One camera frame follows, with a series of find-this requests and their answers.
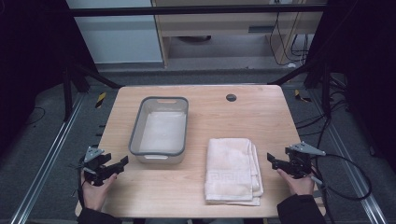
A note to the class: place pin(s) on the white cabinet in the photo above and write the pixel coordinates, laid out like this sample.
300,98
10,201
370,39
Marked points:
118,34

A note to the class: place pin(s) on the black metal stand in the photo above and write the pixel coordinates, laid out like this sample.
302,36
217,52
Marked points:
325,90
67,93

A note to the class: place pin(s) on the person's right hand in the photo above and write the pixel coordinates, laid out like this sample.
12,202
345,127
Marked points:
299,186

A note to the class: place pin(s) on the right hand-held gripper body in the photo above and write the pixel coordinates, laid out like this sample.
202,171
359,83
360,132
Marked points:
299,165

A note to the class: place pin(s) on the yellow black striped tape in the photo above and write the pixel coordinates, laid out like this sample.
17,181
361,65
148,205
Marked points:
300,95
100,100

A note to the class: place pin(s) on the white basin with grey rim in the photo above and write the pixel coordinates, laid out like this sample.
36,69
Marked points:
162,130

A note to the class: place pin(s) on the pale pink towel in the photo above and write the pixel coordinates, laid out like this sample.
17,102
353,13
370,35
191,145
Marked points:
232,169

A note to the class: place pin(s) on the metal floor rail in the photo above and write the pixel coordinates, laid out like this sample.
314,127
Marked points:
351,168
46,161

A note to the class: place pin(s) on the black curtain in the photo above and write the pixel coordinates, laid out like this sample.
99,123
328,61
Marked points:
28,62
367,62

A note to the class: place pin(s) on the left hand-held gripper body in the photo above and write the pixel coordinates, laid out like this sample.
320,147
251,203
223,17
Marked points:
93,169

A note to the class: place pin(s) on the person's left hand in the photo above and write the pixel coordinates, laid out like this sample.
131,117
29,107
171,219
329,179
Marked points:
95,196

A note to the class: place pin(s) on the light wooden desk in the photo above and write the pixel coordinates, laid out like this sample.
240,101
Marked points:
218,25

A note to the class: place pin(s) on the black horizontal frame bar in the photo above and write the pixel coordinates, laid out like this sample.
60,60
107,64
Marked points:
186,10

